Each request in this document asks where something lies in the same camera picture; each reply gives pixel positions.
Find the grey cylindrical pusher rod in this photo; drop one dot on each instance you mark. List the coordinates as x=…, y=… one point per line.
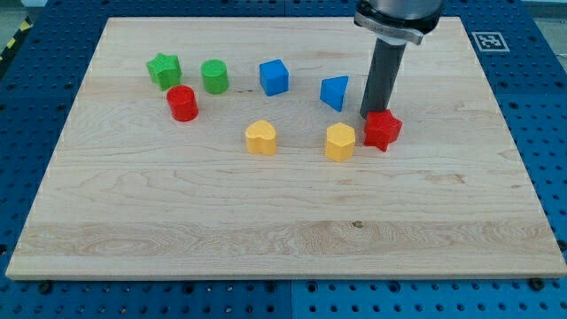
x=383, y=70

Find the blue triangle block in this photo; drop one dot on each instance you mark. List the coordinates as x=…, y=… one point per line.
x=333, y=91

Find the yellow hexagon block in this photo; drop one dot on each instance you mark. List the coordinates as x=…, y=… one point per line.
x=340, y=141

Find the red star block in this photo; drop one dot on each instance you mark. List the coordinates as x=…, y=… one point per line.
x=381, y=129

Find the white fiducial marker tag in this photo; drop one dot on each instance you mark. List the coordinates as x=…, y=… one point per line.
x=489, y=41

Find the blue cube block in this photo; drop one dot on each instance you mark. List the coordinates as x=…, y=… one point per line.
x=274, y=77

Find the yellow heart block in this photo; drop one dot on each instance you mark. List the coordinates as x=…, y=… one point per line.
x=260, y=138

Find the green cylinder block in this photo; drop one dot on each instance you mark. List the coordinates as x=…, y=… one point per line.
x=215, y=76

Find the light wooden board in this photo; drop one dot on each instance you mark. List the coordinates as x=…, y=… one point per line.
x=132, y=194

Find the red cylinder block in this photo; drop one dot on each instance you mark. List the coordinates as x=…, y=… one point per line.
x=182, y=103

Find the green star block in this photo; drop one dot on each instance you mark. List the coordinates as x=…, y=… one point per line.
x=165, y=71

